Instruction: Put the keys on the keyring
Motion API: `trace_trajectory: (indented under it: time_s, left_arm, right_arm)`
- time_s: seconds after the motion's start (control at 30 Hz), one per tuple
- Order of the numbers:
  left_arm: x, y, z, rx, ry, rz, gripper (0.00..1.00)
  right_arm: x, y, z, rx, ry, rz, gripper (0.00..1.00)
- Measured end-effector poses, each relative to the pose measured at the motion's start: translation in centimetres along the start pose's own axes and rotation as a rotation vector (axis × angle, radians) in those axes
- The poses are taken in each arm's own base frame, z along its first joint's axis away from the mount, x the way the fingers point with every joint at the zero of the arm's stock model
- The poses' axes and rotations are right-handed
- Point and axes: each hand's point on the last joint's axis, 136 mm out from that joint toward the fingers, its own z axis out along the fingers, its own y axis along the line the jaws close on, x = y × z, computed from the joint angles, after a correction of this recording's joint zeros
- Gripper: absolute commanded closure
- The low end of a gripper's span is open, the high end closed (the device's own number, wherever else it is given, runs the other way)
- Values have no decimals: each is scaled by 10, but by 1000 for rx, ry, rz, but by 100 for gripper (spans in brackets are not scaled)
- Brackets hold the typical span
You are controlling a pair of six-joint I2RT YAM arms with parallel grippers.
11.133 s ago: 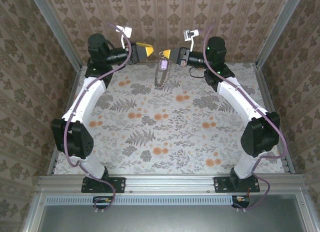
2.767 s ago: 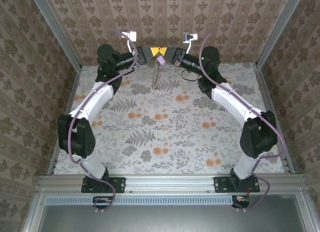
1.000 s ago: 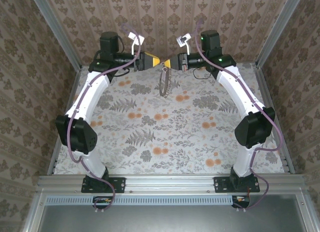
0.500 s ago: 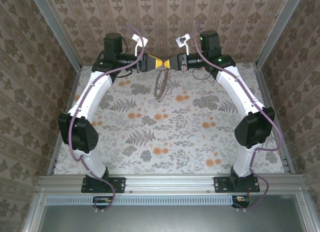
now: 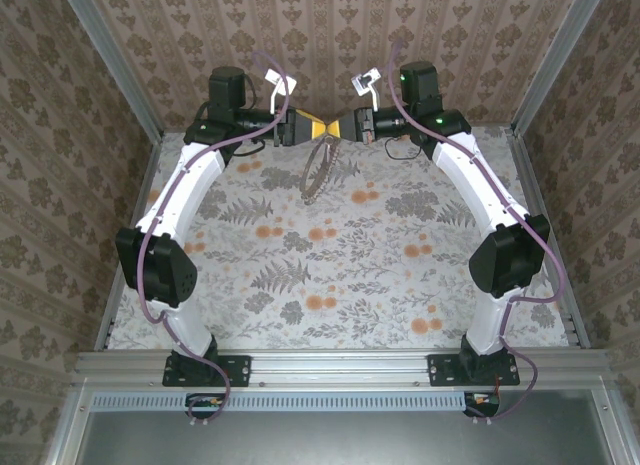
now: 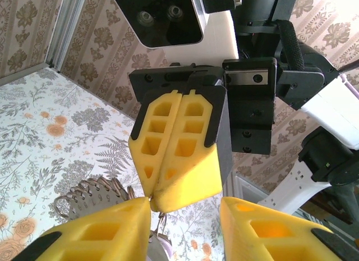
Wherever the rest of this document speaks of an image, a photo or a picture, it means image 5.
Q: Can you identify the aluminium table side rail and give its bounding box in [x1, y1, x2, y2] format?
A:
[503, 126, 592, 349]
[93, 132, 165, 351]

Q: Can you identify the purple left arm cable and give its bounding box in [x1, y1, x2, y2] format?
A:
[138, 49, 291, 429]

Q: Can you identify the black connector box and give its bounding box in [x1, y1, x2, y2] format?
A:
[463, 390, 502, 419]
[185, 392, 227, 420]

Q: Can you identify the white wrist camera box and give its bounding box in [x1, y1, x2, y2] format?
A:
[264, 68, 297, 115]
[351, 70, 384, 111]

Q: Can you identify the steel band with key rings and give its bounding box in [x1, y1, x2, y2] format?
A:
[299, 133, 337, 204]

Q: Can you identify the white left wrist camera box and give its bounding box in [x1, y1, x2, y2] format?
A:
[264, 68, 297, 115]

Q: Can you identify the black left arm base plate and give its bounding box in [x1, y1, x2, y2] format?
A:
[162, 353, 252, 388]

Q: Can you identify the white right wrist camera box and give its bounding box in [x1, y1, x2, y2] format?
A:
[351, 70, 384, 111]

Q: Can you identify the grey slotted cable duct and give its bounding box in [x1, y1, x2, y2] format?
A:
[92, 390, 474, 413]

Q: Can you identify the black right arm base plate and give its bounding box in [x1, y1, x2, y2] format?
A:
[427, 353, 521, 388]

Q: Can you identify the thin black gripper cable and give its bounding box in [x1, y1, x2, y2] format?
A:
[383, 136, 428, 162]
[237, 136, 267, 158]

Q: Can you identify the thin black left gripper cable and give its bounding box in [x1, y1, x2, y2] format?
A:
[237, 136, 267, 158]

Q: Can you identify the thin black right gripper cable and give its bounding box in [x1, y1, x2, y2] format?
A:
[383, 136, 428, 162]

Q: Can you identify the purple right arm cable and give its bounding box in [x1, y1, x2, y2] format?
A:
[388, 38, 569, 429]

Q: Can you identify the aluminium front rail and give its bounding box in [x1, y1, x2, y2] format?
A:
[74, 349, 614, 387]

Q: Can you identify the grey metal sheet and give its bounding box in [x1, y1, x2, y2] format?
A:
[74, 409, 617, 465]

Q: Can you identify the aluminium frame post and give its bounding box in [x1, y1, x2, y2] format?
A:
[509, 0, 610, 136]
[58, 0, 166, 139]

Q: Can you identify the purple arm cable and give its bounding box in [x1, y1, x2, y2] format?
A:
[388, 38, 569, 429]
[138, 49, 291, 429]

